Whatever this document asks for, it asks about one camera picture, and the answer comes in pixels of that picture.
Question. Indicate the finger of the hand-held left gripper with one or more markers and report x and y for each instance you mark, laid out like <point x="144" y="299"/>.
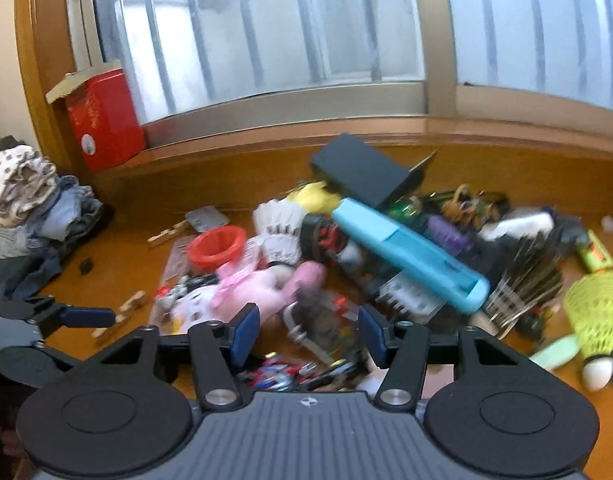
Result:
<point x="86" y="317"/>

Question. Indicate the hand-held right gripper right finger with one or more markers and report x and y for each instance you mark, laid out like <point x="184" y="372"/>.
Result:
<point x="371" y="332"/>

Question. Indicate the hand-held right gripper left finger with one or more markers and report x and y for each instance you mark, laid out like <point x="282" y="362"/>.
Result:
<point x="246" y="332"/>

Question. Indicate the wooden clothespin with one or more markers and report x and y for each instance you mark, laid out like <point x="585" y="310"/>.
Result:
<point x="134" y="301"/>
<point x="109" y="327"/>
<point x="166" y="235"/>

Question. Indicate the wooden desktop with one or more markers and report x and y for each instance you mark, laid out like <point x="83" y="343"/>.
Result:
<point x="126" y="265"/>

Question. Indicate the pink plush toy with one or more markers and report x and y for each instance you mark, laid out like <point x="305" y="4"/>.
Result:
<point x="256" y="290"/>

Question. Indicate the small black object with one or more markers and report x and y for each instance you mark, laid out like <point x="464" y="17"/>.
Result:
<point x="86" y="266"/>

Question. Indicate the red plastic bowl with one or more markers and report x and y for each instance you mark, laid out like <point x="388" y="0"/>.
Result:
<point x="216" y="250"/>

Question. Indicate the light blue plastic case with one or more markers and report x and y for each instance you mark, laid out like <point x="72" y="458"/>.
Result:
<point x="416" y="255"/>

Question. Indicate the white feather shuttlecock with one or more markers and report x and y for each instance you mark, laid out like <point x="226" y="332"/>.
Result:
<point x="279" y="230"/>

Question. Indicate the black round cup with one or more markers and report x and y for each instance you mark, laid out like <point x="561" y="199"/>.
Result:
<point x="316" y="235"/>

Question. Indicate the grey metal plate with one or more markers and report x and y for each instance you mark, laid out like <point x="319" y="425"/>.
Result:
<point x="206" y="220"/>

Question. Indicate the pile of folded clothes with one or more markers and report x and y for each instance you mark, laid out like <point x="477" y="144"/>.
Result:
<point x="26" y="210"/>

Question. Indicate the purple toy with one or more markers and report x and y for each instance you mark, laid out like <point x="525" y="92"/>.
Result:
<point x="449" y="235"/>

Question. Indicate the yellow soft toy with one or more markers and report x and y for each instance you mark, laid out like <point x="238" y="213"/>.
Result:
<point x="316" y="199"/>

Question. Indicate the brown toy figurine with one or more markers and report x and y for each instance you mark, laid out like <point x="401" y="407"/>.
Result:
<point x="466" y="205"/>

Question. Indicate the black rectangular box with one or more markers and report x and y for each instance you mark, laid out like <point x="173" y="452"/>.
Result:
<point x="361" y="170"/>

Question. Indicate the light green plastic spoon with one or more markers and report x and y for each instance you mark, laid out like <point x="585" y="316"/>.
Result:
<point x="556" y="352"/>

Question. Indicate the red gift box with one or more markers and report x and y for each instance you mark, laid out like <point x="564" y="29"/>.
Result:
<point x="106" y="120"/>

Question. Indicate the yellow-green mesh shuttlecock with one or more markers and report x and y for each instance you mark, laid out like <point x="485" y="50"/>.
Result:
<point x="599" y="320"/>

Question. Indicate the brown cardboard sheet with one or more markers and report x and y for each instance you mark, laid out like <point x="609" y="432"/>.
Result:
<point x="76" y="82"/>

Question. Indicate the orange and green toy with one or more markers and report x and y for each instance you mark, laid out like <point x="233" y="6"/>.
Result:
<point x="596" y="252"/>

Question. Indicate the crumpled white tissue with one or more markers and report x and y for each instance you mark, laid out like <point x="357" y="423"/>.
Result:
<point x="610" y="224"/>

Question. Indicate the wooden window surround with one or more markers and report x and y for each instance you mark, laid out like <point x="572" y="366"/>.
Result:
<point x="34" y="35"/>

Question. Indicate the aluminium frame window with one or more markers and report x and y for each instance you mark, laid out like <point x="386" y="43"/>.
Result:
<point x="286" y="35"/>

